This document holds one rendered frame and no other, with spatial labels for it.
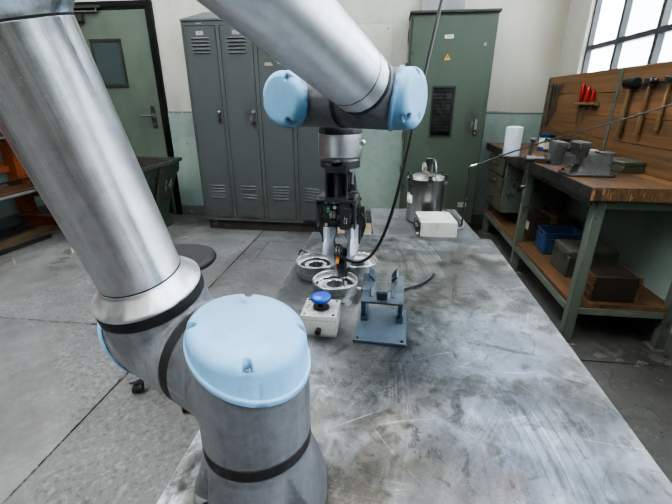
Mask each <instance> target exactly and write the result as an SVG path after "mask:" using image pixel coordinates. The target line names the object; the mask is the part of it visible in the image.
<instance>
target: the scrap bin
mask: <svg viewBox="0 0 672 504"><path fill-rule="evenodd" d="M136 158H137V160H138V163H139V165H140V167H141V170H142V172H143V174H144V177H145V179H146V181H147V184H148V186H149V188H150V190H151V193H152V195H153V197H154V200H155V202H156V204H157V207H158V209H159V211H160V214H161V216H162V218H163V220H164V223H165V225H166V227H169V226H170V225H172V224H174V222H173V217H172V213H169V207H170V201H171V196H172V191H173V187H174V183H175V178H176V174H177V172H178V171H179V161H182V157H153V156H136Z"/></svg>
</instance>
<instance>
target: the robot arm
mask: <svg viewBox="0 0 672 504"><path fill-rule="evenodd" d="M196 1H197V2H199V3H200V4H201V5H203V6H204V7H205V8H207V9H208V10H210V11H211V12H212V13H214V14H215V15H216V16H218V17H219V18H220V19H222V20H223V21H224V22H226V23H227V24H228V25H230V26H231V27H232V28H234V29H235V30H236V31H238V32H239V33H240V34H242V35H243V36H244V37H246V38H247V39H249V40H250V41H251V42H253V43H254V44H255V45H257V46H258V47H259V48H261V49H262V50H263V51H265V52H266V53H267V54H269V55H270V56H271V57H273V58H274V59H275V60H277V61H278V62H279V63H281V64H282V65H283V66H285V67H286V68H288V69H289V70H280V71H277V72H275V73H273V74H272V75H271V76H270V77H269V78H268V80H267V81H266V83H265V86H264V90H263V101H264V103H263V104H264V108H265V111H266V114H267V115H268V117H269V118H270V120H271V121H272V122H273V123H274V124H276V125H278V126H280V127H290V128H293V129H295V128H299V127H319V156H320V157H321V159H320V167H322V168H325V191H322V193H321V194H320V195H319V196H318V197H317V198H316V199H315V209H316V228H318V229H319V232H320V234H321V236H322V245H323V255H326V256H327V259H328V260H329V262H330V263H331V265H332V266H333V267H335V266H334V262H335V256H336V254H335V251H334V247H335V245H336V242H335V236H336V234H337V232H338V227H339V229H340V230H345V236H346V238H347V241H348V243H347V246H346V250H347V256H346V258H348V259H351V260H354V258H355V256H356V253H357V250H358V248H359V245H360V242H361V239H362V237H363V234H364V231H365V228H366V214H365V206H361V203H360V201H361V200H362V197H361V196H360V193H358V188H357V182H356V176H355V173H354V172H350V171H349V169H355V168H359V167H360V158H359V157H360V156H361V145H365V140H361V137H362V129H375V130H388V131H389V132H392V131H393V130H411V129H414V128H415V127H416V126H417V125H418V124H419V123H420V122H421V120H422V118H423V115H424V113H425V109H426V104H427V82H426V78H425V75H424V73H423V72H422V70H421V69H419V68H418V67H415V66H404V65H400V66H399V67H393V66H391V65H390V64H389V62H388V61H387V60H386V59H385V58H384V56H383V55H382V54H381V53H380V52H379V50H378V49H377V48H376V47H375V46H374V44H373V43H372V42H371V41H370V40H369V39H368V37H367V36H366V35H365V34H364V33H363V31H362V30H361V29H360V28H359V27H358V25H357V24H356V23H355V22H354V21H353V19H352V18H351V17H350V16H349V15H348V13H347V12H346V11H345V10H344V9H343V7H342V6H341V5H340V4H339V3H338V2H337V0H196ZM74 3H75V0H0V131H1V132H2V134H3V136H4V137H5V139H6V141H7V142H8V144H9V145H10V147H11V149H12V150H13V152H14V154H15V155H16V157H17V159H18V160H19V162H20V163H21V165H22V167H23V168H24V170H25V172H26V173H27V175H28V177H29V178H30V180H31V181H32V183H33V185H34V186H35V188H36V190H37V191H38V193H39V195H40V196H41V198H42V200H43V201H44V203H45V204H46V206H47V208H48V209H49V211H50V213H51V214H52V216H53V218H54V219H55V221H56V222H57V224H58V226H59V227H60V229H61V231H62V232H63V234H64V236H65V237H66V239H67V241H68V242H69V244H70V245H71V247H72V249H73V250H74V252H75V254H76V255H77V257H78V259H79V260H80V262H81V263H82V265H83V267H84V268H85V270H86V272H87V273H88V275H89V277H90V278H91V280H92V281H93V283H94V285H95V286H96V288H97V292H96V294H95V295H94V297H93V300H92V303H91V311H92V314H93V316H94V317H95V319H96V320H97V333H98V338H99V341H100V343H101V345H102V347H103V349H104V350H105V352H106V353H107V355H108V356H109V357H110V359H111V360H112V361H113V362H114V363H115V364H116V365H118V366H119V367H120V368H122V369H123V370H125V371H127V372H129V373H131V374H133V375H136V376H137V377H139V378H140V379H142V380H143V381H145V382H146V383H147V384H149V385H150V386H152V387H153V388H155V389H156V390H158V391H159V392H161V393H162V394H164V395H165V396H167V397H168V398H169V399H170V400H172V401H174V402H175V403H177V404H178V405H179V406H181V407H182V408H184V409H185V410H187V411H188V412H190V413H191V414H192V415H193V416H194V417H195V418H196V420H197V422H198V424H199V429H200V435H201V441H202V446H203V452H204V453H203V457H202V461H201V465H200V468H199V472H198V476H197V480H196V484H195V492H194V503H195V504H325V502H326V497H327V467H326V463H325V459H324V456H323V454H322V452H321V450H320V448H319V446H318V444H317V441H316V439H315V437H314V435H313V433H312V431H311V415H310V383H309V374H310V369H311V356H310V350H309V347H308V343H307V334H306V330H305V327H304V324H303V322H302V320H301V319H300V317H299V316H298V315H297V314H296V312H295V311H293V310H292V309H291V308H290V307H289V306H287V305H286V304H284V303H282V302H280V301H278V300H276V299H273V298H270V297H266V296H262V295H256V294H253V295H252V296H251V297H246V296H245V295H244V294H235V295H228V296H223V297H220V298H217V299H214V298H213V297H212V296H211V294H210V292H209V290H208V288H207V285H206V283H205V280H204V278H203V275H202V273H201V270H200V268H199V266H198V265H197V263H196V262H195V261H194V260H192V259H190V258H187V257H183V256H179V255H178V253H177V250H176V248H175V246H174V243H173V241H172V239H171V237H170V234H169V232H168V230H167V227H166V225H165V223H164V220H163V218H162V216H161V214H160V211H159V209H158V207H157V204H156V202H155V200H154V197H153V195H152V193H151V190H150V188H149V186H148V184H147V181H146V179H145V177H144V174H143V172H142V170H141V167H140V165H139V163H138V160H137V158H136V156H135V154H134V151H133V149H132V147H131V144H130V142H129V140H128V137H127V135H126V133H125V131H124V128H123V126H122V124H121V121H120V119H119V117H118V114H117V112H116V110H115V107H114V105H113V103H112V101H111V98H110V96H109V94H108V91H107V89H106V87H105V84H104V82H103V80H102V77H101V75H100V73H99V71H98V68H97V66H96V64H95V61H94V59H93V57H92V54H91V52H90V50H89V47H88V45H87V43H86V41H85V38H84V36H83V34H82V31H81V29H80V27H79V24H78V22H77V20H76V18H75V15H74V13H73V9H74Z"/></svg>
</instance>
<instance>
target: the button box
mask: <svg viewBox="0 0 672 504"><path fill-rule="evenodd" d="M340 316H341V300H331V301H329V302H328V303H325V304H324V306H323V307H319V306H318V304H316V303H314V302H312V301H311V298H307V300H306V302H305V305H304V307H303V310H302V312H301V315H300V319H301V320H302V322H303V324H304V327H305V330H306V334H307V336H320V337H334V338H336V337H337V332H338V328H339V323H340Z"/></svg>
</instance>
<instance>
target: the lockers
mask: <svg viewBox="0 0 672 504"><path fill-rule="evenodd" d="M179 21H180V24H181V32H182V40H183V47H184V55H185V63H186V71H187V78H188V86H189V94H190V102H191V109H192V117H193V125H194V132H195V140H196V148H197V156H198V163H199V171H200V179H201V187H202V194H203V202H204V210H205V217H206V220H210V227H211V228H225V229H250V230H275V231H299V232H319V229H318V228H316V209H315V199H316V198H317V197H318V196H319V195H320V194H321V193H322V191H325V168H322V167H320V159H321V157H320V156H319V127H299V128H295V129H293V128H290V127H280V126H278V125H276V124H274V123H273V122H272V121H271V120H270V118H269V117H268V115H267V114H266V111H265V108H264V104H263V103H264V101H263V90H264V86H265V83H266V81H267V80H268V78H269V77H270V76H271V75H272V74H273V73H275V72H277V71H280V70H289V69H288V68H286V67H285V66H283V65H282V64H281V63H279V62H278V61H277V60H275V59H274V58H273V57H271V56H270V55H269V54H267V53H266V52H265V51H263V50H262V49H261V48H259V47H258V46H257V45H255V44H254V43H253V42H251V41H250V40H249V39H247V38H246V37H244V36H243V35H242V34H240V33H239V32H238V31H236V30H235V29H234V28H232V27H231V26H230V25H228V24H227V23H226V22H224V21H223V20H222V19H220V18H219V17H218V16H216V15H215V14H214V13H212V12H203V13H199V14H196V15H192V16H189V17H185V18H181V19H179ZM252 118H254V119H255V122H256V125H252ZM254 119H253V122H254Z"/></svg>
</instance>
